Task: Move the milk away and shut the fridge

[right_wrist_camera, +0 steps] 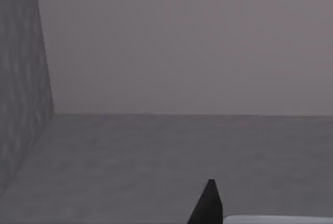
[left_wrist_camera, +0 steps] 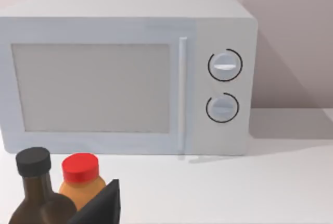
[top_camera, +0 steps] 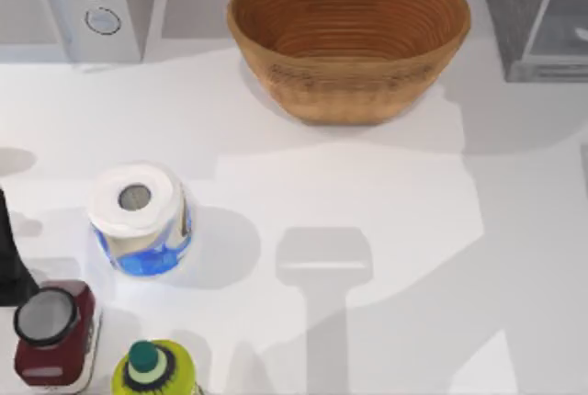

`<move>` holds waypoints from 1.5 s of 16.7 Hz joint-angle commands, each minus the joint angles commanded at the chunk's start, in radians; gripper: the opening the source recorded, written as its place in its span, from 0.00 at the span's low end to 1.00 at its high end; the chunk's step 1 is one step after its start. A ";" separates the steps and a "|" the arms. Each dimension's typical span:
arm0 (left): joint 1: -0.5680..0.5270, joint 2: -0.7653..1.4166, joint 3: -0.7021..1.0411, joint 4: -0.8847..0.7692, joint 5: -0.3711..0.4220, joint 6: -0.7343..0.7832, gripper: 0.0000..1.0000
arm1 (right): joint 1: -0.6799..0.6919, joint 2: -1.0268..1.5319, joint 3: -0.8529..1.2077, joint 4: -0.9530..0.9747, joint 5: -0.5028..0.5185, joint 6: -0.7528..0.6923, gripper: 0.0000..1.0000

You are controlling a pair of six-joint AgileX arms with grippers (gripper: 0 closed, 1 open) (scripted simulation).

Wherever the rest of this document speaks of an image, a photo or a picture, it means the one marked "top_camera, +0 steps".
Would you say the brown woven basket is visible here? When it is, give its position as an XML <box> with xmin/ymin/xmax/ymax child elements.
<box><xmin>226</xmin><ymin>0</ymin><xmax>472</xmax><ymax>128</ymax></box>

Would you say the white paper roll blue wrap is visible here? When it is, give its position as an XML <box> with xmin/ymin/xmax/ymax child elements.
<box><xmin>87</xmin><ymin>163</ymin><xmax>195</xmax><ymax>279</ymax></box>

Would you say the pale microwave oven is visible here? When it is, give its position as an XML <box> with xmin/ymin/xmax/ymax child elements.
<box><xmin>0</xmin><ymin>0</ymin><xmax>169</xmax><ymax>64</ymax></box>

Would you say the green bottle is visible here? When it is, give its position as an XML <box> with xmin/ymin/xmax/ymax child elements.
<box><xmin>111</xmin><ymin>339</ymin><xmax>202</xmax><ymax>395</ymax></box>

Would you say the microwave knob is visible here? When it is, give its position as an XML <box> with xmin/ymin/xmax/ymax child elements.
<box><xmin>85</xmin><ymin>6</ymin><xmax>123</xmax><ymax>36</ymax></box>

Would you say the dark red jar black lid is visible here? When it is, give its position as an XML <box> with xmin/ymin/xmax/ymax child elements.
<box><xmin>12</xmin><ymin>279</ymin><xmax>103</xmax><ymax>390</ymax></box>

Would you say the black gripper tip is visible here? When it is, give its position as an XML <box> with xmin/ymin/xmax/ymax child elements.
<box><xmin>0</xmin><ymin>187</ymin><xmax>40</xmax><ymax>307</ymax></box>

